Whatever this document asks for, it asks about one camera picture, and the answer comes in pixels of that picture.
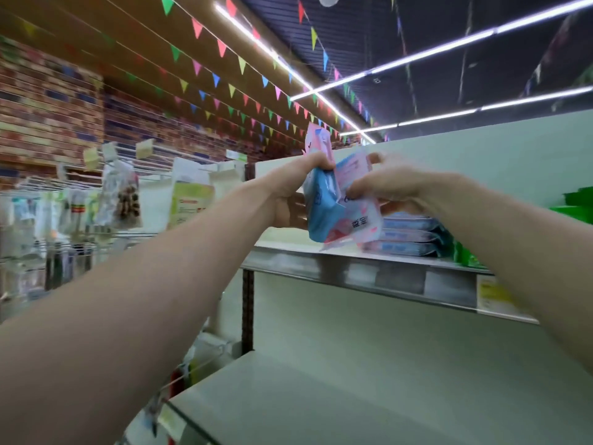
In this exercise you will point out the person's right hand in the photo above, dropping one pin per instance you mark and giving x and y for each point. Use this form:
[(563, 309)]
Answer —
[(403, 185)]

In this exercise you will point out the person's left hand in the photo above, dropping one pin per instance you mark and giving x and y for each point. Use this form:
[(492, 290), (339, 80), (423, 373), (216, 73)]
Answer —
[(287, 194)]

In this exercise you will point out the stack of pink blue packets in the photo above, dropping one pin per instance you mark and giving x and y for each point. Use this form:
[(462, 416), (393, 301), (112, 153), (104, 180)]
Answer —
[(403, 234)]

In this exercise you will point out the metal store shelving unit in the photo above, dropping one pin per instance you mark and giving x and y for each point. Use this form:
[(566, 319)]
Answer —
[(389, 366)]

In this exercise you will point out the person's right forearm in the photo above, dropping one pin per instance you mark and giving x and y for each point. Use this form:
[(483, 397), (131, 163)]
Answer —
[(528, 264)]

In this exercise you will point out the person's left forearm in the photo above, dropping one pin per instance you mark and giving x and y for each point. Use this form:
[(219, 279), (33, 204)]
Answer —
[(111, 338)]

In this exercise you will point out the short ceiling light strip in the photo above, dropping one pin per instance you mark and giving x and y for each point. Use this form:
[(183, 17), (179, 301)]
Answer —
[(463, 111)]

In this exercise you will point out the diagonal ceiling light strip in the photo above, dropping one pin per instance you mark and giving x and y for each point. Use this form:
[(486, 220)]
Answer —
[(278, 60)]

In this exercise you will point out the long ceiling light strip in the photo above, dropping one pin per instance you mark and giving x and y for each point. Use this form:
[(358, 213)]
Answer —
[(445, 46)]

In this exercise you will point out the hanging packaged goods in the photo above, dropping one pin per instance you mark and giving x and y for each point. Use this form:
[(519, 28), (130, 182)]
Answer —
[(116, 199)]

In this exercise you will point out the green wall sign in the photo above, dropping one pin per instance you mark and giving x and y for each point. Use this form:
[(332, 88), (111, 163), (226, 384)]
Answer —
[(236, 155)]

